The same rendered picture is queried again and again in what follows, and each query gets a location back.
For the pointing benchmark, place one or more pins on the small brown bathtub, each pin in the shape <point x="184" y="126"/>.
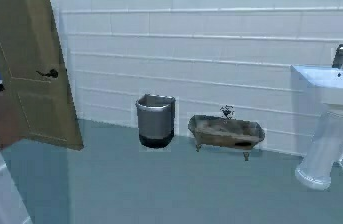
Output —
<point x="226" y="132"/>

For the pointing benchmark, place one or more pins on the white pedestal sink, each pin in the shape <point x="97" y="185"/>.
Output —
<point x="329" y="100"/>

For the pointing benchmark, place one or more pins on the grey metal waste bin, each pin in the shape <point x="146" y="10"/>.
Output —
<point x="155" y="120"/>

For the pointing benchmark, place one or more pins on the brown wooden room door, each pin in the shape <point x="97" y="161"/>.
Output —
<point x="29" y="66"/>

